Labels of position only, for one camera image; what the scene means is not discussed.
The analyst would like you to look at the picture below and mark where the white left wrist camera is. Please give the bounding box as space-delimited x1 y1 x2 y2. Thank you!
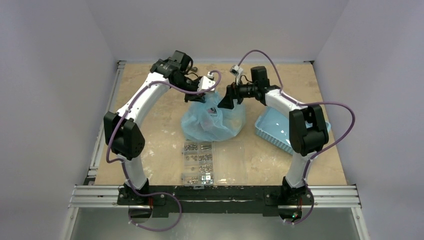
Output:
197 71 216 93

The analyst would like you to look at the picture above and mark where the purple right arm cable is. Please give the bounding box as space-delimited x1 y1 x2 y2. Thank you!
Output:
237 49 357 190

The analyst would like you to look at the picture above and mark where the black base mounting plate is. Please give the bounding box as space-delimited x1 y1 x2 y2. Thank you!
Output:
117 185 314 218

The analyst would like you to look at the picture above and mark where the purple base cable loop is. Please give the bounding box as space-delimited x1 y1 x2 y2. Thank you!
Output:
127 189 184 232

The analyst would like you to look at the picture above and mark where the light blue plastic basket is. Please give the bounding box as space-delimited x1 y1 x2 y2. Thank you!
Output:
255 105 330 157

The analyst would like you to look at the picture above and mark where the aluminium extrusion rail frame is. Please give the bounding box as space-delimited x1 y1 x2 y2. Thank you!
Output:
59 60 371 240

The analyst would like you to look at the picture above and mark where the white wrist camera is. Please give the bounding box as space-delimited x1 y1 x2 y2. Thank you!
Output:
229 65 244 85
197 71 216 93

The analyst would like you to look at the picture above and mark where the dark metal crank handle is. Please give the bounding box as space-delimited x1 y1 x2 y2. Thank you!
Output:
188 66 198 73

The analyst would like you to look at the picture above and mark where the clear plastic organizer box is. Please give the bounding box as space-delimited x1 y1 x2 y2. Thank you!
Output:
181 140 247 188

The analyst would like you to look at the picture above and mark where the light blue printed plastic bag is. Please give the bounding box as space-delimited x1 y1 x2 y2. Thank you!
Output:
181 92 247 142

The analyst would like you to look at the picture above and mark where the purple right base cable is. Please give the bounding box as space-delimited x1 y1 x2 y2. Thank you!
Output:
282 188 319 226

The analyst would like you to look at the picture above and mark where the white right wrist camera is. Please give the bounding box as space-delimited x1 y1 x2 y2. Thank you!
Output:
229 65 244 85

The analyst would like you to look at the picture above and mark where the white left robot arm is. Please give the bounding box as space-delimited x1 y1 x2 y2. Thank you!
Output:
103 50 217 205

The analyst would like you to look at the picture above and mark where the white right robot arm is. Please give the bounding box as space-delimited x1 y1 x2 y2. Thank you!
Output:
217 65 329 204

